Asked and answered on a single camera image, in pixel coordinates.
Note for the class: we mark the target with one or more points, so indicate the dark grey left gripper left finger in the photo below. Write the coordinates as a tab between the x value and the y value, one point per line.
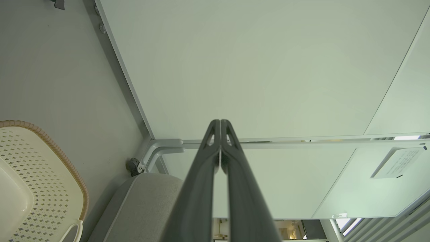
196	195

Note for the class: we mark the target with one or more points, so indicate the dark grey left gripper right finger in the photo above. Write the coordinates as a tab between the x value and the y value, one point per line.
245	201

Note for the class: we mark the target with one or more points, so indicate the cream perforated laundry basket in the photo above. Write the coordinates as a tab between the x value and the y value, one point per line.
43	174

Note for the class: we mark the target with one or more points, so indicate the grey fabric sofa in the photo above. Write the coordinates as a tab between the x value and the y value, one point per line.
144	208

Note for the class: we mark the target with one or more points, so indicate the grey partition leg with caster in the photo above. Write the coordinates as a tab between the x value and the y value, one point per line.
161	146

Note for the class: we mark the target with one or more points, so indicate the white partition panel with sign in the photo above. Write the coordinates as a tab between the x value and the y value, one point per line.
302	181

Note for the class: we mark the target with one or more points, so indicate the large white partition panel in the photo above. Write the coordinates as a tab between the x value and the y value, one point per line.
252	67

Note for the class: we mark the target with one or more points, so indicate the white paper sign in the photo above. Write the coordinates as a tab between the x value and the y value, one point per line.
399	163

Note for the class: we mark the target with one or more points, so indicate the grey partition caster foot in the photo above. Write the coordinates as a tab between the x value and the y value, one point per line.
59	4

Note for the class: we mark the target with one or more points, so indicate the grey partition post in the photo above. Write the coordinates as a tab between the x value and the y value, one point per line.
285	144

